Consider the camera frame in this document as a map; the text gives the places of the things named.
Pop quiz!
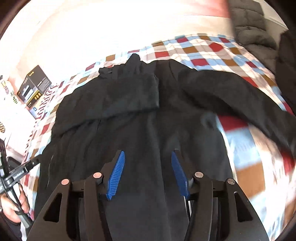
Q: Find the black garment at bedside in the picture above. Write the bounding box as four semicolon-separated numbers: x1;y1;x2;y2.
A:
275;30;296;114

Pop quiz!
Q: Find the red white striped cloth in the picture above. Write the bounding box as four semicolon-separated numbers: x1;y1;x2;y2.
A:
32;84;58;120

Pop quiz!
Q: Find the checkered bed sheet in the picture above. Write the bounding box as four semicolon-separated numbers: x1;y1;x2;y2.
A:
23;34;295;240

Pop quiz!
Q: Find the floral patterned cloth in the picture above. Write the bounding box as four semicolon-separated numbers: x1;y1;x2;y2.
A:
1;75;19;138

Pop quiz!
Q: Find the grey puffer jacket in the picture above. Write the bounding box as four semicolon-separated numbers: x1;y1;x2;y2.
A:
228;0;278;73

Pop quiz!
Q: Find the person's left hand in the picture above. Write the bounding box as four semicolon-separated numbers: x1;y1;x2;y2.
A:
1;184;30;224

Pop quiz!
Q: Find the black product box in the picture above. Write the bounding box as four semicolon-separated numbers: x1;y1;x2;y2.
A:
17;65;52;108

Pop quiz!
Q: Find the black large jacket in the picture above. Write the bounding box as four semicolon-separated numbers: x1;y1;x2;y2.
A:
35;54;295;240

